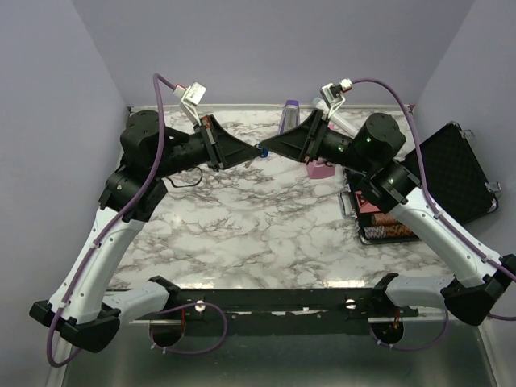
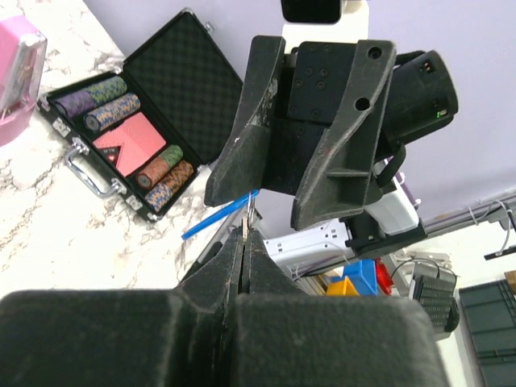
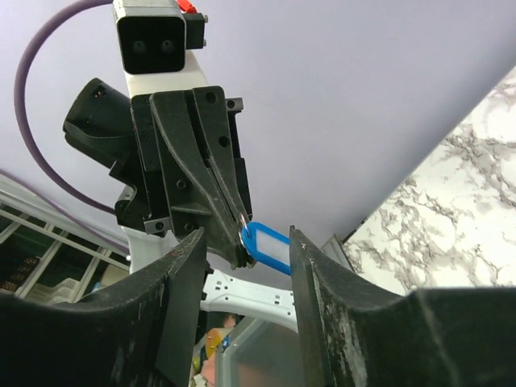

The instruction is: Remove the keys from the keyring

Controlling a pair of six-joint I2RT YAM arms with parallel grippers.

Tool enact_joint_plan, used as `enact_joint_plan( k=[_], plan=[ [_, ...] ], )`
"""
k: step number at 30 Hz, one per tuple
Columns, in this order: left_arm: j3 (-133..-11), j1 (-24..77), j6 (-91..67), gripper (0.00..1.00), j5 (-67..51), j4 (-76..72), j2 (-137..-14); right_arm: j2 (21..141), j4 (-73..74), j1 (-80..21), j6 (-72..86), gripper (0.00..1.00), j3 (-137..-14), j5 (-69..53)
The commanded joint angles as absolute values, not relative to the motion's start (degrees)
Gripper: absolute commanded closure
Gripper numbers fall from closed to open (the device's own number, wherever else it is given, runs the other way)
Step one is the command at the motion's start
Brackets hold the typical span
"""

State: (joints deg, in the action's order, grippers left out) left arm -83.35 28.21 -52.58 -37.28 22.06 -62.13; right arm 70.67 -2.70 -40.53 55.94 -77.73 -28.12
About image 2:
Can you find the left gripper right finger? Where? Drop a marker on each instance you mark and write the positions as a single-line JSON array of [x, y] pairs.
[[294, 339]]

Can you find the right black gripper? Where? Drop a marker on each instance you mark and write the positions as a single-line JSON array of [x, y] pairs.
[[308, 128]]

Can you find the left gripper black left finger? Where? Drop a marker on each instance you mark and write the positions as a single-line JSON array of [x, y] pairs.
[[136, 337]]

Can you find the silver key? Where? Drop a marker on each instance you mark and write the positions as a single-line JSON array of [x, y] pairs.
[[245, 228]]

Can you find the blue key tag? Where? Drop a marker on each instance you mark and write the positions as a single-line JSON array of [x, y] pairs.
[[227, 210]]

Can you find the yellow storage bin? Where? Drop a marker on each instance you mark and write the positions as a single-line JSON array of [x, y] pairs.
[[342, 287]]

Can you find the blue storage bin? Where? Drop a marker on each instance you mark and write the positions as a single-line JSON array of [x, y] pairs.
[[363, 276]]

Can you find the red storage bin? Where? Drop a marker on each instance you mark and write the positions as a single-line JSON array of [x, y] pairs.
[[384, 280]]

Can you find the green poker chip roll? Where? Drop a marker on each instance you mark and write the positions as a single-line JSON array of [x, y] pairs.
[[171, 155]]

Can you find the blue orange chip roll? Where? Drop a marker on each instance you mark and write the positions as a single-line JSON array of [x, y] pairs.
[[164, 190]]

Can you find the black poker chip case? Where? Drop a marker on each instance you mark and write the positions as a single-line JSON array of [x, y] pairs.
[[187, 90]]

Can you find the red playing card deck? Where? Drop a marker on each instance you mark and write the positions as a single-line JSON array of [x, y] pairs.
[[131, 144]]

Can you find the blue yellow chip roll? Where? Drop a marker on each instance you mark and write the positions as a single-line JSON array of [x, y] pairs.
[[111, 113]]

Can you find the purple poker chip roll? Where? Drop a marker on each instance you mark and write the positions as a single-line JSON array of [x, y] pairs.
[[74, 104]]

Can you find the pink metronome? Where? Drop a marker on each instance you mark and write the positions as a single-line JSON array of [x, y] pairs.
[[23, 50]]

